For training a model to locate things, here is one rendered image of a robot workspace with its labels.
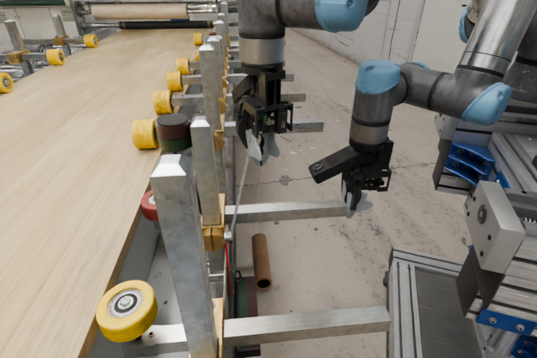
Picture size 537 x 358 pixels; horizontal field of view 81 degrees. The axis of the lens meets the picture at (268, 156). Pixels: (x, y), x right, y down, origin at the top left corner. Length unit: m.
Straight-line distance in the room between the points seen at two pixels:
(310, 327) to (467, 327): 0.97
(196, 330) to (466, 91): 0.57
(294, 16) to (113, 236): 0.49
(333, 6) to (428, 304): 1.25
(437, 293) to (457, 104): 1.02
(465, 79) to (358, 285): 1.26
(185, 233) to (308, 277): 1.39
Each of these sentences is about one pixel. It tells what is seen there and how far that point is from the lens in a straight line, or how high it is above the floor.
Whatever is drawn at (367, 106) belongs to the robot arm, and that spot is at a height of 1.11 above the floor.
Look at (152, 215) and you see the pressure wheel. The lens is 0.70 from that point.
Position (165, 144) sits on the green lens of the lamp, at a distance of 0.56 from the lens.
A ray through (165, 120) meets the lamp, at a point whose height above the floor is 1.10.
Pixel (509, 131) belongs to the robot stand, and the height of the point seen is 0.95.
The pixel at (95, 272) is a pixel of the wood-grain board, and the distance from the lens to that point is 0.61.
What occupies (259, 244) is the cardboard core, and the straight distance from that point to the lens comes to 1.73.
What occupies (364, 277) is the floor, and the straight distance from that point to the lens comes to 1.76.
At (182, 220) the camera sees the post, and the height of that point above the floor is 1.10.
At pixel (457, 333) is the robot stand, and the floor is 0.21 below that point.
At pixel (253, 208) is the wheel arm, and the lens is 0.72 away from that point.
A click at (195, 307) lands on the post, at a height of 0.96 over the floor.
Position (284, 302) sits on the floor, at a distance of 1.61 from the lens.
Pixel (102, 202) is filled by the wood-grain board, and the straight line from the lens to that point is 0.76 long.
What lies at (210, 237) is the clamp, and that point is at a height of 0.86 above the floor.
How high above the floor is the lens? 1.32
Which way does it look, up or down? 30 degrees down
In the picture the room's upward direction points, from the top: straight up
